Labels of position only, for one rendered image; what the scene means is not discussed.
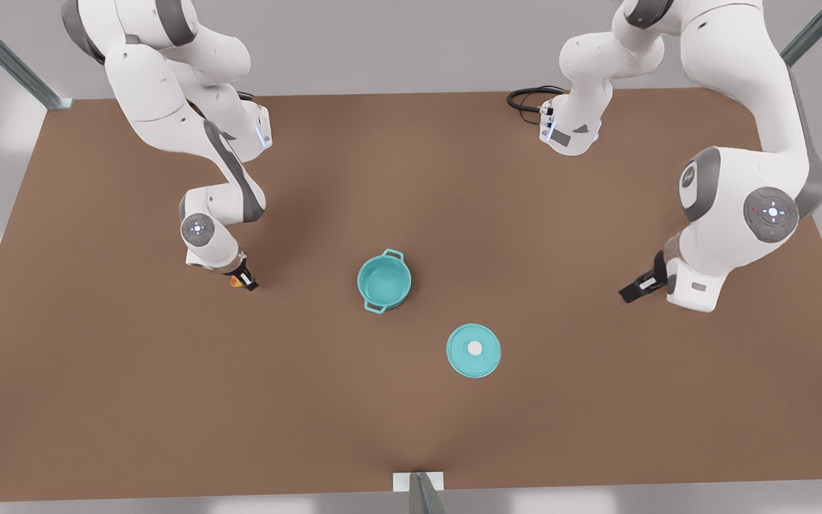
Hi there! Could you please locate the black cable loop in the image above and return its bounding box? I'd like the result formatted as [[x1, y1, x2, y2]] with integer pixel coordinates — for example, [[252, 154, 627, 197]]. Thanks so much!
[[507, 86, 567, 126]]

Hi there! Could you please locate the teal pot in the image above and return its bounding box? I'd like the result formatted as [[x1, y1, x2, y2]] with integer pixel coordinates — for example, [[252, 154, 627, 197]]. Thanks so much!
[[357, 248, 412, 315]]

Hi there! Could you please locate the teal pot lid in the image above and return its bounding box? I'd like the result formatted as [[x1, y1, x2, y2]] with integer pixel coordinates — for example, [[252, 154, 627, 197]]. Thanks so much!
[[446, 323, 502, 379]]

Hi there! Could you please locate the silver frame post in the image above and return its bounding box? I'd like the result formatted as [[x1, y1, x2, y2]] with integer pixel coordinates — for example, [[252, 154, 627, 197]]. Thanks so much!
[[0, 0, 73, 111], [781, 0, 822, 66], [392, 471, 447, 514]]

